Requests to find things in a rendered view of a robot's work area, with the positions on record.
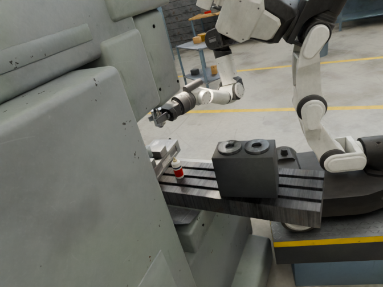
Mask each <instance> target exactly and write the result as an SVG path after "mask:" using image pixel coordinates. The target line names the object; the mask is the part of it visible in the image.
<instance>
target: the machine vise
mask: <svg viewBox="0 0 383 287"><path fill-rule="evenodd" d="M149 145H165V146H166V149H167V151H168V152H167V153H166V154H165V155H164V157H163V158H150V161H151V163H152V166H153V168H154V172H155V174H156V177H157V180H159V179H160V178H161V176H162V175H163V173H164V172H165V171H166V169H167V168H168V167H169V165H170V164H171V162H172V161H173V157H176V156H177V155H178V153H179V152H180V151H181V149H180V146H179V143H178V140H153V141H152V142H151V143H150V144H149Z"/></svg>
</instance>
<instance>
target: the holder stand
mask: <svg viewBox="0 0 383 287"><path fill-rule="evenodd" d="M211 160H212V163H213V168H214V172H215V177H216V180H217V184H218V189H219V193H220V196H228V197H244V198H277V197H278V186H279V172H278V160H277V154H276V143H275V140H264V139H254V140H250V141H237V140H228V141H222V142H218V144H217V147H216V148H215V151H214V154H213V156H212V158H211Z"/></svg>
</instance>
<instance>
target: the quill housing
mask: <svg viewBox="0 0 383 287"><path fill-rule="evenodd" d="M132 18H133V21H134V24H135V28H136V29H138V30H139V32H140V35H141V38H142V42H143V45H144V48H145V52H146V55H147V58H148V62H149V65H150V68H151V71H152V74H153V78H154V82H155V84H156V87H157V91H158V95H159V97H160V103H159V104H158V105H157V106H156V107H155V108H160V107H162V106H163V105H164V104H165V103H166V102H167V101H169V100H170V99H171V98H172V97H173V96H174V95H175V94H176V93H177V92H178V91H179V90H180V82H179V79H178V75H177V71H176V67H175V64H174V60H173V56H172V52H171V49H170V45H169V41H168V36H167V33H166V29H165V25H164V21H163V18H162V15H161V13H160V11H159V10H157V9H153V10H149V11H147V12H144V13H141V14H138V15H135V16H133V17H132Z"/></svg>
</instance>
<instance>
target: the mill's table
mask: <svg viewBox="0 0 383 287"><path fill-rule="evenodd" d="M180 163H181V166H182V170H183V172H184V177H183V178H181V179H177V178H176V176H175V174H174V171H173V167H172V164H170V165H169V167H168V168H167V169H166V171H165V172H164V173H163V175H162V176H161V178H160V179H159V180H158V182H159V185H160V187H161V191H162V193H163V196H164V199H165V201H166V204H169V205H173V206H180V207H187V208H194V209H198V210H205V211H212V212H219V213H223V214H230V215H237V216H244V217H248V218H256V219H262V220H269V221H273V222H281V223H288V224H294V225H299V226H306V227H313V228H320V226H321V215H322V209H323V197H324V186H325V171H318V170H302V169H286V168H278V172H279V186H278V197H277V198H244V197H228V196H220V193H219V189H218V184H217V180H216V177H215V172H214V168H213V164H212V163H204V162H188V161H180Z"/></svg>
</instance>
